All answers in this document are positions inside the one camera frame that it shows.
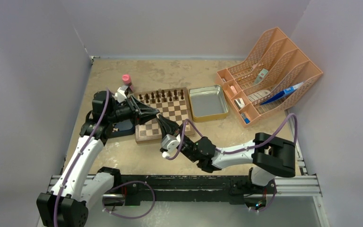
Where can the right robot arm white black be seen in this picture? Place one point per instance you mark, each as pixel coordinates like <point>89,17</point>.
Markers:
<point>272,156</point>

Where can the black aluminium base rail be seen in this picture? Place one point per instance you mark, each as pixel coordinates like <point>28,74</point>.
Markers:
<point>234,189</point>

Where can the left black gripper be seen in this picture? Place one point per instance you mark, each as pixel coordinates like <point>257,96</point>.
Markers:
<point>146,112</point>

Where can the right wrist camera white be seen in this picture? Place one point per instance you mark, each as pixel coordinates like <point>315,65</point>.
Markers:
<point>169,144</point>

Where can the blue grey marker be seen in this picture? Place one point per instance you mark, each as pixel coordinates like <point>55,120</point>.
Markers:
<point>245,118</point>

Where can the dark blue tin lid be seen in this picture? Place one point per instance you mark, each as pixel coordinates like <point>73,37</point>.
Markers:
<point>125,128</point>

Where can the white stapler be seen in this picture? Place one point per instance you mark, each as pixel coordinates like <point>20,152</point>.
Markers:
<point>239,102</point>

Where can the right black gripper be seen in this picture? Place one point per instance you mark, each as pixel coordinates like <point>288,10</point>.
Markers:
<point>167,126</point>

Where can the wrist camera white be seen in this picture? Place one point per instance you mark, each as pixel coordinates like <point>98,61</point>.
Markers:
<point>169,144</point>
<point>122,93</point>

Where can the wooden chess board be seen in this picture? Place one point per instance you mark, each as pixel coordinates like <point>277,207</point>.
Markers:
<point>176,110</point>

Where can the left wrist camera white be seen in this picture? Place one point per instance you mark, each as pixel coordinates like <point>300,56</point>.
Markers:
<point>122,93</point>

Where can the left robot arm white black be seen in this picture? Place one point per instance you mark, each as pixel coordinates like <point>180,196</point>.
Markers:
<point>84,147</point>

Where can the pink eraser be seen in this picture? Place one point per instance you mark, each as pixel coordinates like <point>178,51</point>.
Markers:
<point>233,89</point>

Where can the gold metal tin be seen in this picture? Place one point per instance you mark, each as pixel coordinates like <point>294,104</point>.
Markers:
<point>208,103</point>

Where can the orange plastic file organizer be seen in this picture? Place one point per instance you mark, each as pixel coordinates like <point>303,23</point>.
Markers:
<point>287,66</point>

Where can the pink capped bottle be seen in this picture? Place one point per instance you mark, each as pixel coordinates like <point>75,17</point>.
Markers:
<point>127,81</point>

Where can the white card pack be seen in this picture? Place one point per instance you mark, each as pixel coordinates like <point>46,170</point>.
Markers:
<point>261,75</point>

